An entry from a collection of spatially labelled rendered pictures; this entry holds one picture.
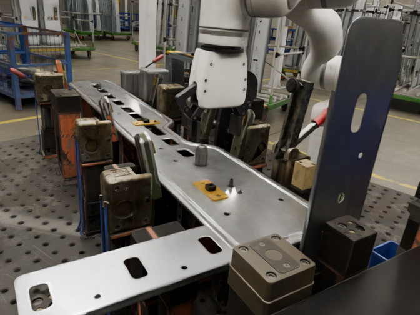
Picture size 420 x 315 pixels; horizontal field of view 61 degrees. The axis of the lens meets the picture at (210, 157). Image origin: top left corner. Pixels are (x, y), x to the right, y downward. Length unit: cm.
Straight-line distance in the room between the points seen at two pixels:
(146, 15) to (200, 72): 413
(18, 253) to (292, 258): 81
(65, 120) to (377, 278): 112
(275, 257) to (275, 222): 19
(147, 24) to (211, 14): 414
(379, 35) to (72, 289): 48
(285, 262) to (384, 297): 13
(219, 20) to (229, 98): 13
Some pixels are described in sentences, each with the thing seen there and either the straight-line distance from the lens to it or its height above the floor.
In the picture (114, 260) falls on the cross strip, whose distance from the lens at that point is 54.
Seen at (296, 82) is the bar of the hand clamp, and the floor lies 121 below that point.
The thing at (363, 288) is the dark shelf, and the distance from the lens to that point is 51.
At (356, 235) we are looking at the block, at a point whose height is 108.
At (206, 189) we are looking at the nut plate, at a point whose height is 100.
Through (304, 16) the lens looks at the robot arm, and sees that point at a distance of 109.
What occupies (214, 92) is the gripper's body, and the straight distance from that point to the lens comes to 62.
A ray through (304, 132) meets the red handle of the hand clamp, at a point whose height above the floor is 110.
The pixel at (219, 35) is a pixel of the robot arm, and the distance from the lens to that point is 60.
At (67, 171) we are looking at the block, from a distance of 144.
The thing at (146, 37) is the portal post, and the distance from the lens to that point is 474.
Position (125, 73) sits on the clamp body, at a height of 105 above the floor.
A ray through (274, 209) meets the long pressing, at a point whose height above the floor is 100.
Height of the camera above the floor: 133
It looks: 22 degrees down
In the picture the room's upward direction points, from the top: 5 degrees clockwise
